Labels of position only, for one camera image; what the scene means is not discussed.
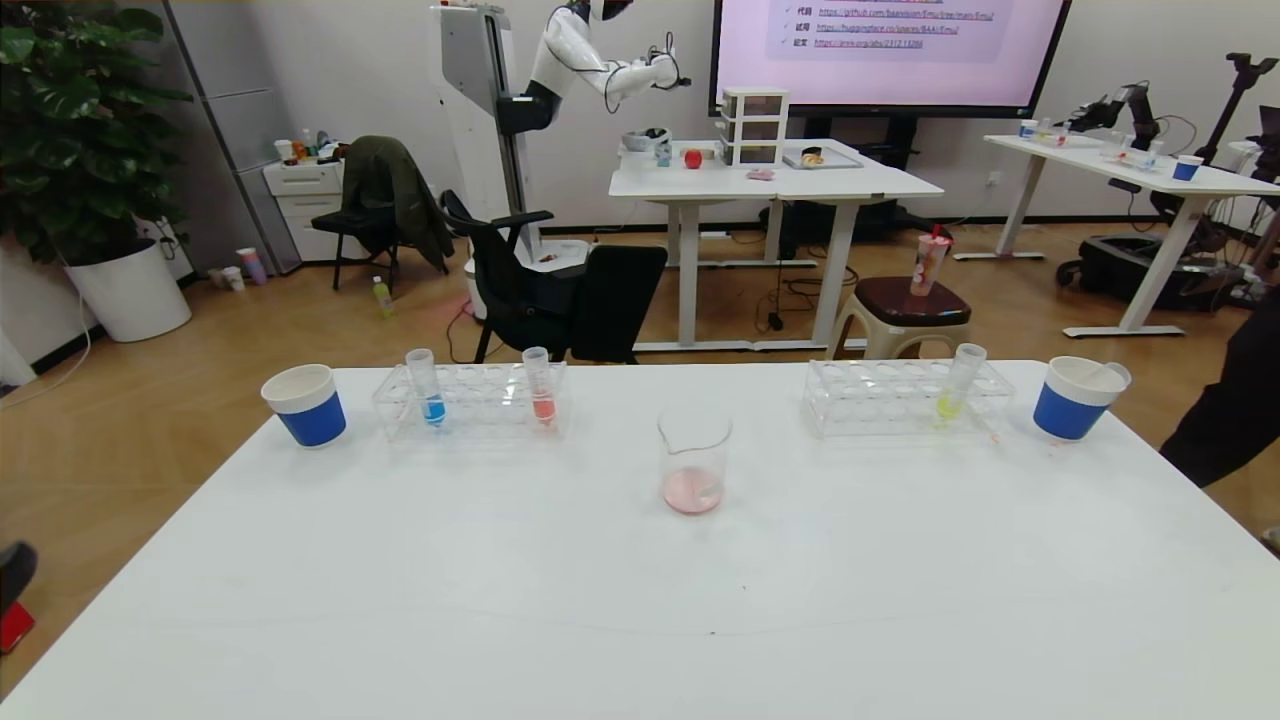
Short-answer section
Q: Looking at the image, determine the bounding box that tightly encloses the blue pigment test tube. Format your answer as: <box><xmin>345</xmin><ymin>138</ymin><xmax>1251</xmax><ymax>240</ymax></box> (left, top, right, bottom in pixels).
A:
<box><xmin>405</xmin><ymin>348</ymin><xmax>447</xmax><ymax>428</ymax></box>

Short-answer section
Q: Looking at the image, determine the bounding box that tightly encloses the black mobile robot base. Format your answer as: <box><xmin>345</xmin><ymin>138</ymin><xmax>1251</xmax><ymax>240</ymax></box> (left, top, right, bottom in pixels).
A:
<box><xmin>1058</xmin><ymin>233</ymin><xmax>1246</xmax><ymax>311</ymax></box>

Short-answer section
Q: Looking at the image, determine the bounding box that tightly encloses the clear glass beaker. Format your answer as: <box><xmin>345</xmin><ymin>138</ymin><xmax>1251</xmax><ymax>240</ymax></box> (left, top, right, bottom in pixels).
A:
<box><xmin>657</xmin><ymin>405</ymin><xmax>734</xmax><ymax>516</ymax></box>

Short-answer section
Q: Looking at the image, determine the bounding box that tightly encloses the clear acrylic tube rack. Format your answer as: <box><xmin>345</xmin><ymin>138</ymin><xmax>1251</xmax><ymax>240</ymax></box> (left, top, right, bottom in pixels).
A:
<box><xmin>805</xmin><ymin>357</ymin><xmax>1016</xmax><ymax>438</ymax></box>
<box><xmin>372</xmin><ymin>361</ymin><xmax>569</xmax><ymax>443</ymax></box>

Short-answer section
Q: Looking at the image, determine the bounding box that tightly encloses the yellow pigment test tube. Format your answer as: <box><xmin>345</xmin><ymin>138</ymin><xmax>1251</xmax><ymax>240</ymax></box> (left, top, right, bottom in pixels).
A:
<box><xmin>937</xmin><ymin>343</ymin><xmax>988</xmax><ymax>421</ymax></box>

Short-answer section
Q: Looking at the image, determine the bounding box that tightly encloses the small clear tube rack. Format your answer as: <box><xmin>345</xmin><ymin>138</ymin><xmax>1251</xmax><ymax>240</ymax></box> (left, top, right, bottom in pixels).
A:
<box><xmin>1100</xmin><ymin>132</ymin><xmax>1166</xmax><ymax>169</ymax></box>

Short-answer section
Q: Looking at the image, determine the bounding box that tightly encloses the black office chair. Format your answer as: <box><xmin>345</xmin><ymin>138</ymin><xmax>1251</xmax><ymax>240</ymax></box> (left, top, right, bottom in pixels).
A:
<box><xmin>440</xmin><ymin>188</ymin><xmax>669</xmax><ymax>364</ymax></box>

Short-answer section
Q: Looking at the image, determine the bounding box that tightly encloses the white standing desk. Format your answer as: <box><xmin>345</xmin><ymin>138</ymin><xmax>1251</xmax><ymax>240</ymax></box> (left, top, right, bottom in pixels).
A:
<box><xmin>608</xmin><ymin>140</ymin><xmax>801</xmax><ymax>353</ymax></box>
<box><xmin>775</xmin><ymin>142</ymin><xmax>946</xmax><ymax>351</ymax></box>

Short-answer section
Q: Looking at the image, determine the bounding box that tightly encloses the white drawer organizer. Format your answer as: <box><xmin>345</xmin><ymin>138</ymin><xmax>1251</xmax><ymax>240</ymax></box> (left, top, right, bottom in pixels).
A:
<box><xmin>720</xmin><ymin>87</ymin><xmax>791</xmax><ymax>167</ymax></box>

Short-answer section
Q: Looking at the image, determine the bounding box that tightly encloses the brown top stool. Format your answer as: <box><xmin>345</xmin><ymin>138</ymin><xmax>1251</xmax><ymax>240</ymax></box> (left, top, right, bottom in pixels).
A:
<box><xmin>828</xmin><ymin>276</ymin><xmax>976</xmax><ymax>359</ymax></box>

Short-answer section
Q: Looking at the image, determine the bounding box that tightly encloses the grey tray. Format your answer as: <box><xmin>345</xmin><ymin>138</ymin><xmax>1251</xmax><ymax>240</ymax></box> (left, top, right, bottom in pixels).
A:
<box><xmin>783</xmin><ymin>145</ymin><xmax>865</xmax><ymax>170</ymax></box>

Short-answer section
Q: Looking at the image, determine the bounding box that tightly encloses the olive green jacket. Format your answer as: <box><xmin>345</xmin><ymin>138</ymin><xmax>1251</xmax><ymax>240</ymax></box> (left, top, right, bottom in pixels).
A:
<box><xmin>342</xmin><ymin>136</ymin><xmax>456</xmax><ymax>271</ymax></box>

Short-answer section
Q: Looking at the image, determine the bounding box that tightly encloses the drink cup with straw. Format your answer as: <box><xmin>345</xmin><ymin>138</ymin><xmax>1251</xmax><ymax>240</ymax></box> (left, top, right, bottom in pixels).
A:
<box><xmin>910</xmin><ymin>224</ymin><xmax>953</xmax><ymax>297</ymax></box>

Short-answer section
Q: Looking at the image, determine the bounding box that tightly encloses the white humanoid robot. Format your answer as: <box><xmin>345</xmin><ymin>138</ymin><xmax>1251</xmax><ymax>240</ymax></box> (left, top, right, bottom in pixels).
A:
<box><xmin>430</xmin><ymin>3</ymin><xmax>593</xmax><ymax>321</ymax></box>
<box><xmin>497</xmin><ymin>0</ymin><xmax>693</xmax><ymax>136</ymax></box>

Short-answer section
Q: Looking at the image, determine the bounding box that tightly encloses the black side chair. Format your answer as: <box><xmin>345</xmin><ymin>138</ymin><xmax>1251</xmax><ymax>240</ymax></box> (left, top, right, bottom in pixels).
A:
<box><xmin>312</xmin><ymin>135</ymin><xmax>453</xmax><ymax>294</ymax></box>

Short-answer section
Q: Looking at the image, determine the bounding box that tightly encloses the blue white paper cup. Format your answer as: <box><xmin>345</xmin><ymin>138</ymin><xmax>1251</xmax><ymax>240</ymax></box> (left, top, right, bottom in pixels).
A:
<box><xmin>1033</xmin><ymin>356</ymin><xmax>1129</xmax><ymax>442</ymax></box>
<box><xmin>261</xmin><ymin>364</ymin><xmax>348</xmax><ymax>449</ymax></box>

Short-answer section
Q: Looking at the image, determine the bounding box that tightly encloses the white drawer cabinet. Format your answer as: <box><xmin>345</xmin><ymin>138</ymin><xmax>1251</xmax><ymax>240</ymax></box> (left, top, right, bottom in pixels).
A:
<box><xmin>264</xmin><ymin>160</ymin><xmax>369</xmax><ymax>263</ymax></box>

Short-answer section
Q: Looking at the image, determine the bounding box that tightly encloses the grey tall cabinet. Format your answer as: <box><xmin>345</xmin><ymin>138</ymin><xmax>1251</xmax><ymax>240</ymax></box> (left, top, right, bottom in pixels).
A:
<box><xmin>160</xmin><ymin>0</ymin><xmax>303</xmax><ymax>273</ymax></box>

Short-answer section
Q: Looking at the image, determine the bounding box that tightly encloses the long white desk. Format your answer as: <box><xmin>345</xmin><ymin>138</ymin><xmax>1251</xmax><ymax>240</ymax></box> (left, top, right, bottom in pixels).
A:
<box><xmin>985</xmin><ymin>133</ymin><xmax>1280</xmax><ymax>338</ymax></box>

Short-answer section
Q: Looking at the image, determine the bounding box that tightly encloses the white plant pot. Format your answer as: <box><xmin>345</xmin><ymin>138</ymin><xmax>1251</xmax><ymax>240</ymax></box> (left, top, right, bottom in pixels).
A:
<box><xmin>65</xmin><ymin>238</ymin><xmax>193</xmax><ymax>343</ymax></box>

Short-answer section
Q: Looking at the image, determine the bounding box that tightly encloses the green potted plant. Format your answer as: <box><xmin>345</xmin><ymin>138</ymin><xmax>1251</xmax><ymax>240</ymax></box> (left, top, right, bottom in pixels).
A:
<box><xmin>0</xmin><ymin>0</ymin><xmax>193</xmax><ymax>266</ymax></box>

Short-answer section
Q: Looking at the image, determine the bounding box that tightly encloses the black tripod stand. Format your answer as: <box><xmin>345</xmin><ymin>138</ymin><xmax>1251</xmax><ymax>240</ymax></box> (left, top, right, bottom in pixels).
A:
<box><xmin>1200</xmin><ymin>52</ymin><xmax>1280</xmax><ymax>166</ymax></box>

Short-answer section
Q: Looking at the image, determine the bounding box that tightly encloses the red cardboard box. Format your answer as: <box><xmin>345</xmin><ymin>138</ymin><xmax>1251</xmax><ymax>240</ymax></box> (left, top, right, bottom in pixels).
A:
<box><xmin>0</xmin><ymin>600</ymin><xmax>36</xmax><ymax>656</ymax></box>

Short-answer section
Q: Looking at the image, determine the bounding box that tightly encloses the large wall screen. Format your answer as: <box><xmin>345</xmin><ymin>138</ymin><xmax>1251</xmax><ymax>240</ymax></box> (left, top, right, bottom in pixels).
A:
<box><xmin>708</xmin><ymin>0</ymin><xmax>1073</xmax><ymax>119</ymax></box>

